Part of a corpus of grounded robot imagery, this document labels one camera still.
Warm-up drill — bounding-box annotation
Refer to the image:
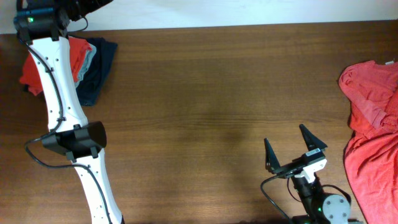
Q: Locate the left black camera cable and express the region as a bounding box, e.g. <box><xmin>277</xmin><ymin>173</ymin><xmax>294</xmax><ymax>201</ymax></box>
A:
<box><xmin>17</xmin><ymin>0</ymin><xmax>113</xmax><ymax>224</ymax></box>

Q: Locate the red garment at right edge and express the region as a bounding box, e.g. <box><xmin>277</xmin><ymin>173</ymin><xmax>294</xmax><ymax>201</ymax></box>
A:
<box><xmin>338</xmin><ymin>60</ymin><xmax>397</xmax><ymax>223</ymax></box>

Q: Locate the folded light grey garment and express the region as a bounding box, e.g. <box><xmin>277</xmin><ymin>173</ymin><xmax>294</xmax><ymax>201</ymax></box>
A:
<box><xmin>75</xmin><ymin>44</ymin><xmax>96</xmax><ymax>88</ymax></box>

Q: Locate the black camera cable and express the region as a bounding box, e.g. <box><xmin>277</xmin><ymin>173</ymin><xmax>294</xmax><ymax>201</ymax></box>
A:
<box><xmin>17</xmin><ymin>0</ymin><xmax>113</xmax><ymax>224</ymax></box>
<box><xmin>259</xmin><ymin>174</ymin><xmax>295</xmax><ymax>223</ymax></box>

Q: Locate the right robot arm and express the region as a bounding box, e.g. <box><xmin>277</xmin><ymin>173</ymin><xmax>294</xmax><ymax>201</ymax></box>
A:
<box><xmin>260</xmin><ymin>124</ymin><xmax>351</xmax><ymax>224</ymax></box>

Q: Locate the right black camera cable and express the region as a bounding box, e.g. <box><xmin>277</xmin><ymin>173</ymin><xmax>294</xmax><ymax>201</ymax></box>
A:
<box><xmin>259</xmin><ymin>174</ymin><xmax>295</xmax><ymax>223</ymax></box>

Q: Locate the red printed soccer t-shirt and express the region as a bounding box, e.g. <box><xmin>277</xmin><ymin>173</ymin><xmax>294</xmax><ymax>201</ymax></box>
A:
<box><xmin>19</xmin><ymin>37</ymin><xmax>90</xmax><ymax>96</ymax></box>

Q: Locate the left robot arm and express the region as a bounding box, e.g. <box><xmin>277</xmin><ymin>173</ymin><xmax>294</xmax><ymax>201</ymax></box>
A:
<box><xmin>13</xmin><ymin>0</ymin><xmax>124</xmax><ymax>224</ymax></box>

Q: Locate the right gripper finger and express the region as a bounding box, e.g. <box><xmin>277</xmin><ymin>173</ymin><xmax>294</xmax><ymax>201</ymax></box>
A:
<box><xmin>264</xmin><ymin>138</ymin><xmax>280</xmax><ymax>174</ymax></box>
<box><xmin>299</xmin><ymin>124</ymin><xmax>328</xmax><ymax>151</ymax></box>

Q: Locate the folded dark navy garment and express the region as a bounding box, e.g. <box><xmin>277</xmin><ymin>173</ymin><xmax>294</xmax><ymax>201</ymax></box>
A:
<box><xmin>76</xmin><ymin>38</ymin><xmax>118</xmax><ymax>106</ymax></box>

